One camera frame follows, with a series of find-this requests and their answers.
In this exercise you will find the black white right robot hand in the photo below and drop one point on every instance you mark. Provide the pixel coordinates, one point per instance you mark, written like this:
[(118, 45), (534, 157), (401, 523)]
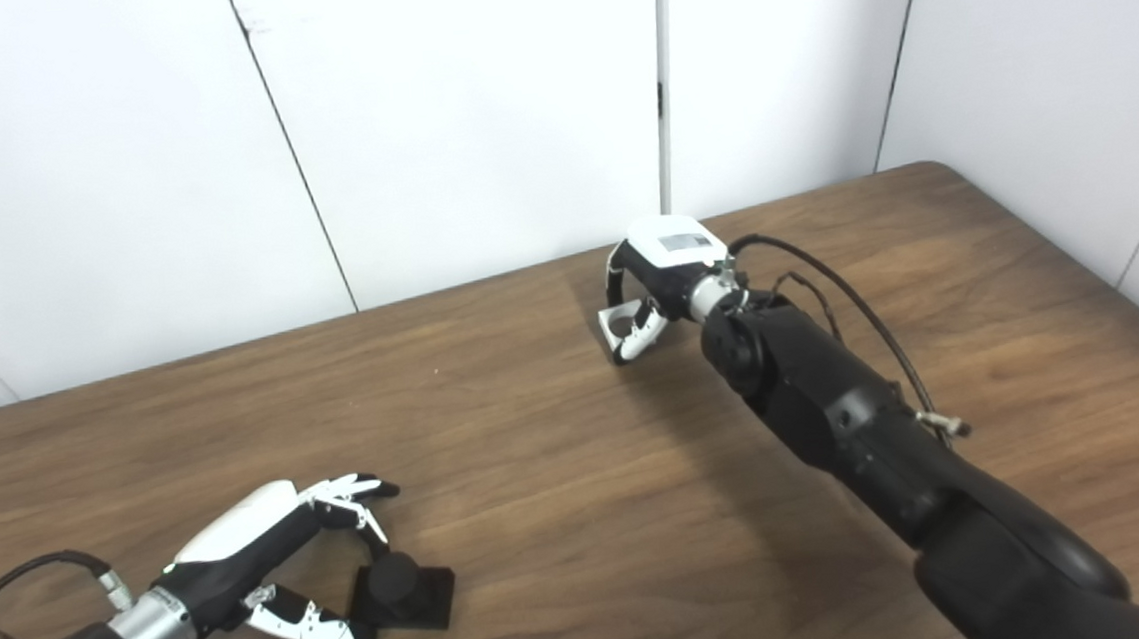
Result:
[(671, 262)]

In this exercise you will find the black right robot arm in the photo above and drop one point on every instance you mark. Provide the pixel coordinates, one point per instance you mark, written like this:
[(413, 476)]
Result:
[(869, 439)]

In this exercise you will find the black peg with square base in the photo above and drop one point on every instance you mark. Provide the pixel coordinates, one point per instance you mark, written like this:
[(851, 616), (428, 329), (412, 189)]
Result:
[(394, 582)]

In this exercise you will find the white square piece with hole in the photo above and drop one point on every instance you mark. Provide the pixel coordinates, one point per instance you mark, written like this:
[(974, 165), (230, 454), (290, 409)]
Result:
[(611, 320)]

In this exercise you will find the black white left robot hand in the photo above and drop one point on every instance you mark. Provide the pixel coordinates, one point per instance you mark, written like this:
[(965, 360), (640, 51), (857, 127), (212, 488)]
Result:
[(235, 553)]

